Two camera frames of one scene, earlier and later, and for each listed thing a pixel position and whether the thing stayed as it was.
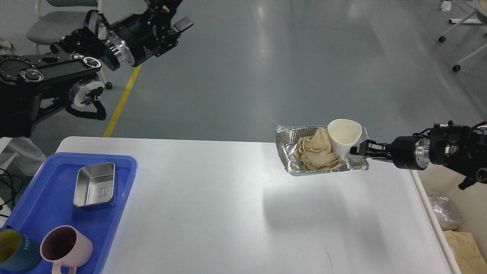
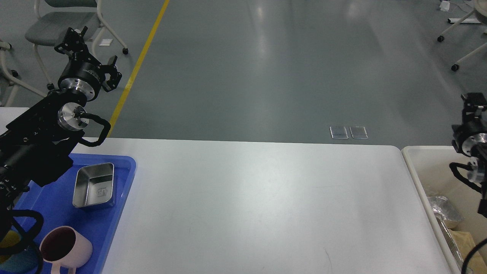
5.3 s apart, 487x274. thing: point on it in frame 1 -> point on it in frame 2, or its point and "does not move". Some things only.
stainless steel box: x=95 y=185 does not move
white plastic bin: x=439 y=180 does not move
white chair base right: x=481 y=7 does not move
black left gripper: x=142 y=36 -> x=83 y=74
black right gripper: x=411 y=152 -> x=468 y=134
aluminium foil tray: x=286 y=140 -> x=447 y=214
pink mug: x=66 y=246 does not move
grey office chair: x=49 y=27 does not move
